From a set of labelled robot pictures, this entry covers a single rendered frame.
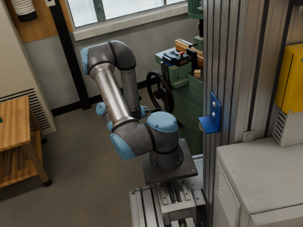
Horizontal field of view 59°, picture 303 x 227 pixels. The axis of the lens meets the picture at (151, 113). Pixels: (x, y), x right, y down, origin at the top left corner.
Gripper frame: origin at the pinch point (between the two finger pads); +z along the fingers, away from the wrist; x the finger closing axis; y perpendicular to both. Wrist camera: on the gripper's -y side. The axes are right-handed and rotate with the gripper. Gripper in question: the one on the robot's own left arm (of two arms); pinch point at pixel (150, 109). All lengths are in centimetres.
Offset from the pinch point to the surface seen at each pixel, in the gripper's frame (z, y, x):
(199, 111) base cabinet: 21.0, -10.6, 20.1
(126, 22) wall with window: 37, -33, -127
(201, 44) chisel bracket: 14.1, -47.3, 6.2
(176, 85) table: 5.2, -21.1, 9.4
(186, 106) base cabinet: 23.2, -6.9, 6.3
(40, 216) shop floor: -43, 105, -23
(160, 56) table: 11.6, -28.8, -23.0
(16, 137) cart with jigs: -62, 56, -54
